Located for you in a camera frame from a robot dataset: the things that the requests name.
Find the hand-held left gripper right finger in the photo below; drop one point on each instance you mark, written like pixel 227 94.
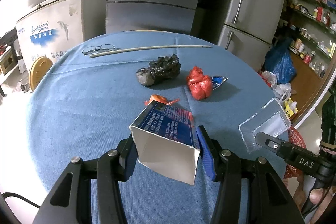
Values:
pixel 207 158

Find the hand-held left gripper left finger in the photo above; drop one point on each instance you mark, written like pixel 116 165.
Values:
pixel 128 166

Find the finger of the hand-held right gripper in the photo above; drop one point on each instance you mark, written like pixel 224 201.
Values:
pixel 266 141

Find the clear plastic tray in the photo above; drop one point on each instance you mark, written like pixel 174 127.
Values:
pixel 273 121

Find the red plastic basket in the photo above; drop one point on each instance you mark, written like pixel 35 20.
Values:
pixel 296 136

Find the blue carton box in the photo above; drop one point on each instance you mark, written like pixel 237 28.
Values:
pixel 168 155

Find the person's right hand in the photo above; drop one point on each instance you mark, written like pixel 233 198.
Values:
pixel 317 195

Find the yellow printed bag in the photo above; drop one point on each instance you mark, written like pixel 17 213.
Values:
pixel 290 107

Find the white plastic bags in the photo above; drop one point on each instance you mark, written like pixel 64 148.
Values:
pixel 282 88

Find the wooden cabinet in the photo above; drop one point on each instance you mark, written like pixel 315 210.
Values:
pixel 307 87

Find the blue tablecloth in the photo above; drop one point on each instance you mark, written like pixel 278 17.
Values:
pixel 92 108

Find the crumpled red plastic bag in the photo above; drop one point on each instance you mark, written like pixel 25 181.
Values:
pixel 199 85

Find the orange wrapper strip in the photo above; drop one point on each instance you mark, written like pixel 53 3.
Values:
pixel 157 98

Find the blue white foil packet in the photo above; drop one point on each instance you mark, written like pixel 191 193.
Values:
pixel 219 81

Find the large blue plastic bag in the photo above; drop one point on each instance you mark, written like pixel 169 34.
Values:
pixel 281 61

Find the crumpled black plastic bag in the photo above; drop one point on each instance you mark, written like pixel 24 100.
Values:
pixel 162 69

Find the long white stick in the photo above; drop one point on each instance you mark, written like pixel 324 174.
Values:
pixel 157 48

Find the eyeglasses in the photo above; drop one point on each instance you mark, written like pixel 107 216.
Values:
pixel 97 48

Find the yellow round stool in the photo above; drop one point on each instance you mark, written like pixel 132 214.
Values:
pixel 39 73

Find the shelves of packaged goods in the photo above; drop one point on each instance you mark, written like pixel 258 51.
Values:
pixel 315 11

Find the white chest freezer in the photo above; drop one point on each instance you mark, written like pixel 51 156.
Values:
pixel 52 29

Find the dark wooden furniture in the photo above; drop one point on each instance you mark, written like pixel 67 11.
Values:
pixel 6 56

